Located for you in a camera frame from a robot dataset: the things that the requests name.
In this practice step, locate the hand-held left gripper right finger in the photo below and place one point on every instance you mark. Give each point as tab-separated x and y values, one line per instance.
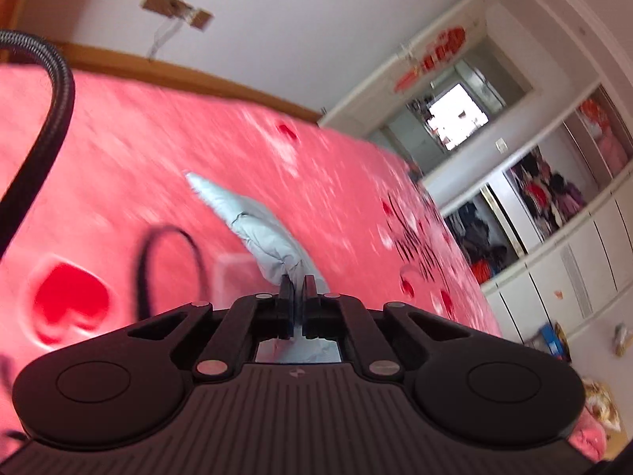
309	307

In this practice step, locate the small wall socket plate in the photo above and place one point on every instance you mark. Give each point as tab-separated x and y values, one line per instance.
200	19

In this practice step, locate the wooden bed rail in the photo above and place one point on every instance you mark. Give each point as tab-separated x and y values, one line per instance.
198	76

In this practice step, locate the pink and orange clothes pile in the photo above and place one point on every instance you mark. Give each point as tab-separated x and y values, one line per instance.
611	143

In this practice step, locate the long wall socket plate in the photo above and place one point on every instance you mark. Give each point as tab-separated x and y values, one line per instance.
156	0

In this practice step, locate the red heart printed blanket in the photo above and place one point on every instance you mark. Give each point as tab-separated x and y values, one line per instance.
148	158

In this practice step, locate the blue box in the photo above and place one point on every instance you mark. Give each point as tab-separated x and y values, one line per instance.
550	340

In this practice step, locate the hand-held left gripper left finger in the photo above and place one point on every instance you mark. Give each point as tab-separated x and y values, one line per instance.
287	307

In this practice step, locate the light blue down jacket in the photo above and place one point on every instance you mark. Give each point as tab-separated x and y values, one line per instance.
262	237

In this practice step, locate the kitchen window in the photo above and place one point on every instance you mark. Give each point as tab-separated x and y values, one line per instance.
457	114

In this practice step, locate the pile of folded mixed clothes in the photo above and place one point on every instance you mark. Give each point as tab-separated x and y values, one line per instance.
544	193

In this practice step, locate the red hanging knot decoration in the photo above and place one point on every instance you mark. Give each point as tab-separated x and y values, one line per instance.
440	47

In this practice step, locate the pile of dark clothes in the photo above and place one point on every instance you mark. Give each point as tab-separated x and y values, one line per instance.
474	237

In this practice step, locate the white light switch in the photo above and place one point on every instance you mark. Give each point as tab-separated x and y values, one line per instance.
502	145

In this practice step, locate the white wardrobe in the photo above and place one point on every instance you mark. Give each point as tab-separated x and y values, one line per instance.
593	237

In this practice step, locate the pink folded quilt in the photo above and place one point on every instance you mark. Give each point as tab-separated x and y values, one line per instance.
588	440

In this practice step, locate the floral pillow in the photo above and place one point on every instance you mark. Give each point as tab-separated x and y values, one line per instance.
601	403

